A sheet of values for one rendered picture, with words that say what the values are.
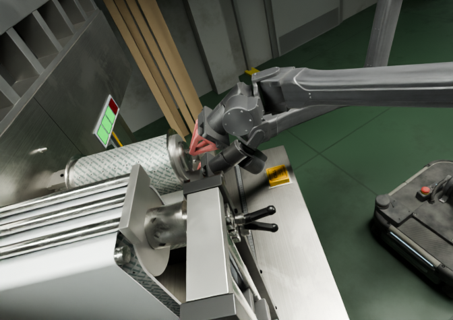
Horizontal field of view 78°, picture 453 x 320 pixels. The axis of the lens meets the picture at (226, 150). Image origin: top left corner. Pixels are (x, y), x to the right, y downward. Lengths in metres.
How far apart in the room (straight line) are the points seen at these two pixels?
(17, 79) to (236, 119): 0.67
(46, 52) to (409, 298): 1.89
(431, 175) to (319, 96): 1.52
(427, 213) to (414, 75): 1.37
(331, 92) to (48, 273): 0.46
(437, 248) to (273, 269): 1.02
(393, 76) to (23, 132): 0.75
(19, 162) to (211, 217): 0.54
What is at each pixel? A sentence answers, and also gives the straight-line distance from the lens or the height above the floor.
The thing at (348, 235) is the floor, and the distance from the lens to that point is 1.94.
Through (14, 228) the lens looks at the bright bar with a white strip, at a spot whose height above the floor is 1.45.
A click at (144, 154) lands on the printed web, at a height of 1.31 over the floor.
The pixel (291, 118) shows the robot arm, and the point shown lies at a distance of 0.81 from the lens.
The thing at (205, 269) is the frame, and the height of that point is 1.44.
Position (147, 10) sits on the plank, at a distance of 2.55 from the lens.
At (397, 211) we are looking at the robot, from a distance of 1.73.
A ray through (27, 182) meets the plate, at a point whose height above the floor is 1.33.
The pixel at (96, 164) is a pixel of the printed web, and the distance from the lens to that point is 0.72.
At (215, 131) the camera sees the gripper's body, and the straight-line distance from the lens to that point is 0.60.
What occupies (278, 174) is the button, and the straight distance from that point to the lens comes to 1.01.
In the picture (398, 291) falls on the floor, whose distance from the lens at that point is 1.84.
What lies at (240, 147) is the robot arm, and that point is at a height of 1.18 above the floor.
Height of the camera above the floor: 1.69
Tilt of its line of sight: 41 degrees down
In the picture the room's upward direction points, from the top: 20 degrees counter-clockwise
